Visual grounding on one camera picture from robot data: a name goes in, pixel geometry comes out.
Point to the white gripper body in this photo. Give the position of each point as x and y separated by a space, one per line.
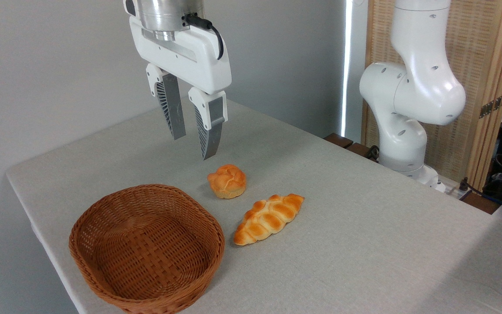
190 56

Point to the white vertical light strip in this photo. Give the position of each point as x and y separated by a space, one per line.
344 87

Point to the white power strip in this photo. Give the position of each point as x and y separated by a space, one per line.
451 190

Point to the dark wooden base board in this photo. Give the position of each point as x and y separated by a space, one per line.
338 139

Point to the long braided bread loaf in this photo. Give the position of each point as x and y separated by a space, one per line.
268 218

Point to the round knotted bread roll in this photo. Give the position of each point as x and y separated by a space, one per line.
227 182

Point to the brass screen hinge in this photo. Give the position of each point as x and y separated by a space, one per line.
494 104

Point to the grey tablecloth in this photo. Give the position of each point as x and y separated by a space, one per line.
342 218

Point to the brown wicker basket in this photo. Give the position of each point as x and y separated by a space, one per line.
146 244

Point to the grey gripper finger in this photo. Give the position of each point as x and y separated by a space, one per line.
211 126
170 104

